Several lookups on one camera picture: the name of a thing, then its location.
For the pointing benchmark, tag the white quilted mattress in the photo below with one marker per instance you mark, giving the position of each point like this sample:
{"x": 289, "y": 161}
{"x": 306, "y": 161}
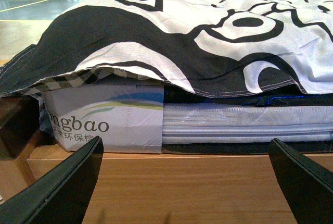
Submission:
{"x": 194, "y": 124}

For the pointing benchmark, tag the white mattress label card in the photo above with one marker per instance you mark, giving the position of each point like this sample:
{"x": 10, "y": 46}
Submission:
{"x": 127, "y": 114}

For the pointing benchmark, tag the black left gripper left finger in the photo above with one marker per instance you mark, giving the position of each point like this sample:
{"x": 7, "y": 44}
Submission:
{"x": 63, "y": 194}

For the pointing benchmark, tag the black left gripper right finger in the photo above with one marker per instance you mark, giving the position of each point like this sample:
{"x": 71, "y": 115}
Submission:
{"x": 305, "y": 184}

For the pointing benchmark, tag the wooden bed frame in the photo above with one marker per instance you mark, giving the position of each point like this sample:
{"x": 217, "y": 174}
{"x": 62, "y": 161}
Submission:
{"x": 148, "y": 188}

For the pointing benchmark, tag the black and white duvet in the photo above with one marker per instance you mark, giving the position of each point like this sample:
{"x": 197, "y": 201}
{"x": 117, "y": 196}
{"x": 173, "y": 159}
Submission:
{"x": 214, "y": 48}

